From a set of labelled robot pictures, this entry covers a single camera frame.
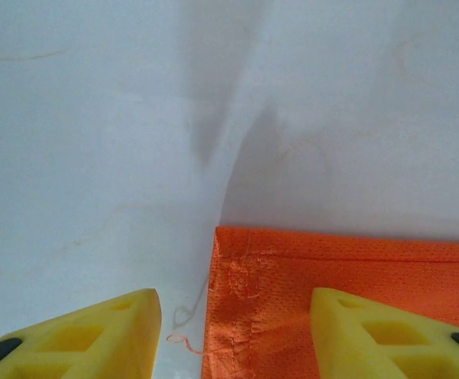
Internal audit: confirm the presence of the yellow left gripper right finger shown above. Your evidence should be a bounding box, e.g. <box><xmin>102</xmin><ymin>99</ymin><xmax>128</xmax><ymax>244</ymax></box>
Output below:
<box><xmin>309</xmin><ymin>287</ymin><xmax>459</xmax><ymax>379</ymax></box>

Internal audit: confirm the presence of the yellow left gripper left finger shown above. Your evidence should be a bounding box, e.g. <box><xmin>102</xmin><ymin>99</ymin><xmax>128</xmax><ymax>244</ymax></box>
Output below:
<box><xmin>0</xmin><ymin>288</ymin><xmax>163</xmax><ymax>379</ymax></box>

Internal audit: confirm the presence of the orange t-shirt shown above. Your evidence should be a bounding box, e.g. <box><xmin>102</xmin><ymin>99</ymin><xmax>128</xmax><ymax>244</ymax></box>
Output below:
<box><xmin>166</xmin><ymin>226</ymin><xmax>459</xmax><ymax>379</ymax></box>

